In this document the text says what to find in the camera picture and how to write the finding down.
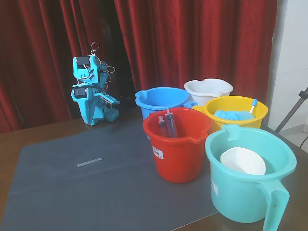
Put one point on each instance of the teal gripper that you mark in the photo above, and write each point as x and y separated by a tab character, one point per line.
83	104

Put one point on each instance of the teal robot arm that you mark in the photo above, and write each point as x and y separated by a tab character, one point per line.
86	69

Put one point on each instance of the small dark-filled syringe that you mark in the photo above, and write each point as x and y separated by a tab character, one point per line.
161	127

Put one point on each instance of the red velvet curtain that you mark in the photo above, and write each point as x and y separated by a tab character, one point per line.
192	36
36	60

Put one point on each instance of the blue plastic bucket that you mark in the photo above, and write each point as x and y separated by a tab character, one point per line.
163	96

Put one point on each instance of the barcode label on red bucket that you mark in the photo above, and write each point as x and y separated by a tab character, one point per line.
158	153

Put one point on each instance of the grey rubber table mat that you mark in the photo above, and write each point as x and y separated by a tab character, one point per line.
96	192

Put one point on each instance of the large dark-filled syringe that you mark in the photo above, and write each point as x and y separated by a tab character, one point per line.
171	125

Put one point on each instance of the red plastic bucket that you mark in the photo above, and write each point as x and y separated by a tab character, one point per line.
178	163

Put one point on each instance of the white plastic bucket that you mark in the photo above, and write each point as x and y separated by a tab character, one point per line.
204	95

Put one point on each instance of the yellow plastic bucket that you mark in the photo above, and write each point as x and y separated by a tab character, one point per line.
231	125

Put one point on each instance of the crumpled blue gloves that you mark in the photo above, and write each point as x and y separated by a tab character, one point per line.
233	115

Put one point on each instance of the barcode label on teal jug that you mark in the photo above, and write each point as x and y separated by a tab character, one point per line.
214	186

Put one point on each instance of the white bowl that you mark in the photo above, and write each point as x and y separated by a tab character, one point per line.
243	161

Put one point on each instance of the white tube with blue cap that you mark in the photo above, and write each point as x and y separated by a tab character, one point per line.
253	106

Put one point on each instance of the grey tripod stand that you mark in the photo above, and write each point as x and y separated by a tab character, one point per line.
291	113

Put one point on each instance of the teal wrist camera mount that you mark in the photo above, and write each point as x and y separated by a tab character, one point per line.
109	98

